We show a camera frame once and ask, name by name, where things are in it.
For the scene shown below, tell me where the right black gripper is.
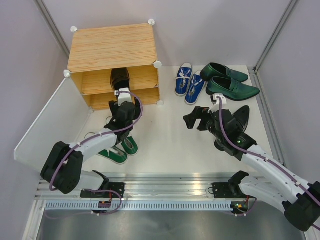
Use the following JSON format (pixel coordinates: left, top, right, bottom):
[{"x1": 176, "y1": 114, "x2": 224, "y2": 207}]
[{"x1": 183, "y1": 105, "x2": 226, "y2": 142}]

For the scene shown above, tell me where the black patent shoe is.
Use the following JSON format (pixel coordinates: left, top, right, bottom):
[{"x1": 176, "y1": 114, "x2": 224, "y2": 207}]
[
  {"x1": 231, "y1": 105, "x2": 250, "y2": 135},
  {"x1": 110, "y1": 67, "x2": 130, "y2": 91}
]

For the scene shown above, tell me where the blue sneaker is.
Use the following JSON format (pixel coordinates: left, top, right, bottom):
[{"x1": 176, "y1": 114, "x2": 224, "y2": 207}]
[
  {"x1": 175, "y1": 62, "x2": 193, "y2": 97},
  {"x1": 184, "y1": 70, "x2": 207, "y2": 105}
]

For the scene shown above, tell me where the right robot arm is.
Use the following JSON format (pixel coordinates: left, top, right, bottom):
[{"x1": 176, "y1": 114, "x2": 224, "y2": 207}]
[{"x1": 183, "y1": 105, "x2": 320, "y2": 232}]

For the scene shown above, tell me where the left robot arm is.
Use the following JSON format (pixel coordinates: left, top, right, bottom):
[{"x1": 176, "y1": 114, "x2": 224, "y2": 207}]
[{"x1": 40, "y1": 95, "x2": 143, "y2": 194}]

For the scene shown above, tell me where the white translucent cabinet door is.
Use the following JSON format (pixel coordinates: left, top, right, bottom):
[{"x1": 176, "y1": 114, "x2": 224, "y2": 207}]
[{"x1": 14, "y1": 77, "x2": 91, "y2": 173}]

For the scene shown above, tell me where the wooden two-shelf shoe cabinet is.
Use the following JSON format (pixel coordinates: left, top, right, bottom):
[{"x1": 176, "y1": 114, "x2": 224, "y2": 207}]
[{"x1": 64, "y1": 19, "x2": 162, "y2": 110}]

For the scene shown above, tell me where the green sneaker upper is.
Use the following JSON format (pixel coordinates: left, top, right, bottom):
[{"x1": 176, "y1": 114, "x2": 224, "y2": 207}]
[{"x1": 121, "y1": 136, "x2": 139, "y2": 156}]

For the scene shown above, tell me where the green sneaker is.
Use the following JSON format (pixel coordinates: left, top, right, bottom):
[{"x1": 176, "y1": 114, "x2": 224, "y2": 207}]
[
  {"x1": 121, "y1": 136, "x2": 139, "y2": 156},
  {"x1": 97, "y1": 146, "x2": 128, "y2": 165}
]

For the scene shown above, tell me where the green sneaker lower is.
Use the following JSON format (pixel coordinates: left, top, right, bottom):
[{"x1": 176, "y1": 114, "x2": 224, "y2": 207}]
[{"x1": 97, "y1": 146, "x2": 128, "y2": 165}]

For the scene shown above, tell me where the green loafer front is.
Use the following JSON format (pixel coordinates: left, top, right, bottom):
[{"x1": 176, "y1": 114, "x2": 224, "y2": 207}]
[{"x1": 205, "y1": 77, "x2": 260, "y2": 102}]

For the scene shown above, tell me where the green loafer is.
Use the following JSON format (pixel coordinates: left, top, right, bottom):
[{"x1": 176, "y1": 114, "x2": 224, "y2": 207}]
[
  {"x1": 200, "y1": 62, "x2": 249, "y2": 83},
  {"x1": 205, "y1": 77, "x2": 260, "y2": 102}
]

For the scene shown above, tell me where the green loafer rear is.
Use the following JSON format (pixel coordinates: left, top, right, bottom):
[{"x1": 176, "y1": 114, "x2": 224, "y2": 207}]
[{"x1": 200, "y1": 62, "x2": 249, "y2": 83}]

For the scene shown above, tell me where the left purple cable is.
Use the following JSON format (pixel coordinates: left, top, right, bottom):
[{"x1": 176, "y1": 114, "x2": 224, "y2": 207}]
[{"x1": 44, "y1": 90, "x2": 144, "y2": 220}]

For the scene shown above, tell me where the purple cable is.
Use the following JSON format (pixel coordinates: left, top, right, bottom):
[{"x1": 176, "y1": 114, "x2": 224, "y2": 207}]
[
  {"x1": 216, "y1": 96, "x2": 320, "y2": 232},
  {"x1": 44, "y1": 90, "x2": 144, "y2": 220}
]

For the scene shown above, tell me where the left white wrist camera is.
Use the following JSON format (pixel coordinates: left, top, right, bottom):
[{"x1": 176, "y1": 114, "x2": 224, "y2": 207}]
[{"x1": 114, "y1": 87, "x2": 132, "y2": 106}]

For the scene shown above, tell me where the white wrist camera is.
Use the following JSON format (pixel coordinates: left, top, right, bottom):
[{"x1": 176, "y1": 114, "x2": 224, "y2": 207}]
[
  {"x1": 208, "y1": 93, "x2": 227, "y2": 113},
  {"x1": 114, "y1": 87, "x2": 132, "y2": 106}
]

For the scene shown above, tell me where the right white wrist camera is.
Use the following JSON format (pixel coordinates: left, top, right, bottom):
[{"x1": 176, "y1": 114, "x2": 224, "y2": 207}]
[{"x1": 208, "y1": 93, "x2": 227, "y2": 113}]

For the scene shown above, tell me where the aluminium mounting rail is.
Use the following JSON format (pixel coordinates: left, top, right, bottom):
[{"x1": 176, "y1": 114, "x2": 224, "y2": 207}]
[{"x1": 34, "y1": 172, "x2": 308, "y2": 201}]

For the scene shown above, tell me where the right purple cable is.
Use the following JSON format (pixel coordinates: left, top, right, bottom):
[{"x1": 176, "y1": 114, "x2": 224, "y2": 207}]
[{"x1": 216, "y1": 96, "x2": 320, "y2": 232}]

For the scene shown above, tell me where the white slotted cable duct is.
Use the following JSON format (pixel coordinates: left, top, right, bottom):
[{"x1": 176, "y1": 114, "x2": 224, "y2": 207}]
[{"x1": 45, "y1": 200, "x2": 233, "y2": 211}]

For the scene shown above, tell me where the left aluminium frame post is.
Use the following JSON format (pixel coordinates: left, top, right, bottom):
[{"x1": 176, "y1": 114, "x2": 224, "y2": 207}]
[{"x1": 33, "y1": 0, "x2": 70, "y2": 57}]

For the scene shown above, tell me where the aluminium frame post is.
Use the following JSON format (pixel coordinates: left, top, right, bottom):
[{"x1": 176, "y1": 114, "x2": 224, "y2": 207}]
[
  {"x1": 253, "y1": 0, "x2": 300, "y2": 73},
  {"x1": 33, "y1": 0, "x2": 70, "y2": 57}
]

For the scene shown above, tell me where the right aluminium frame post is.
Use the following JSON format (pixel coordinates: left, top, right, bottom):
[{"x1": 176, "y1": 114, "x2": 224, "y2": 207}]
[{"x1": 253, "y1": 0, "x2": 300, "y2": 73}]

